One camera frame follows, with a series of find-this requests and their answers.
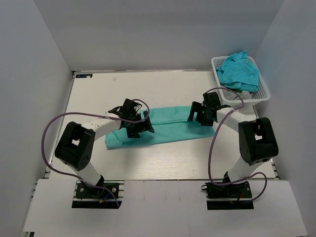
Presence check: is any white plastic basket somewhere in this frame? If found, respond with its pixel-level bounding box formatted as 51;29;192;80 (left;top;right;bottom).
211;56;271;108

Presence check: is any grey garment in basket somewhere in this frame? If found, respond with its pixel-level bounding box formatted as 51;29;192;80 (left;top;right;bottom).
219;86;252;101

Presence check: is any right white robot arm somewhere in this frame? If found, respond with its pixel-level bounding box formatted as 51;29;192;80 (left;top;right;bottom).
187;89;278;197

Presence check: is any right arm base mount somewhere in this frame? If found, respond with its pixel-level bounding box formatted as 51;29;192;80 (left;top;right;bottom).
201;182;254;210

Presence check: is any blue t shirt in basket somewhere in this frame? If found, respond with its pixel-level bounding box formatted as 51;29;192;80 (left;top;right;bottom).
216;51;259;93

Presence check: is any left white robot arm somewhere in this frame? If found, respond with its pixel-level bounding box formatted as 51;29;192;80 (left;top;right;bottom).
54;99;154;197

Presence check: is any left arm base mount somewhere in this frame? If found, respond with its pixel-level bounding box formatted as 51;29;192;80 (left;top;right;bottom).
72;181;124;209

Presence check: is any blue label sticker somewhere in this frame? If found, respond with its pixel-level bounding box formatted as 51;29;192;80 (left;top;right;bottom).
75;74;93;79

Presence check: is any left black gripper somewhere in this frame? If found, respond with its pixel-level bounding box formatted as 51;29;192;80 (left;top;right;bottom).
126;110;154;138

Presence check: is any teal green t shirt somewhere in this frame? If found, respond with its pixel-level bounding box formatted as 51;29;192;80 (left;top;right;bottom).
105;106;215;150

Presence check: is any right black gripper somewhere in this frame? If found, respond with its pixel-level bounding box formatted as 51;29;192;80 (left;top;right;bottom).
188;101;214;126

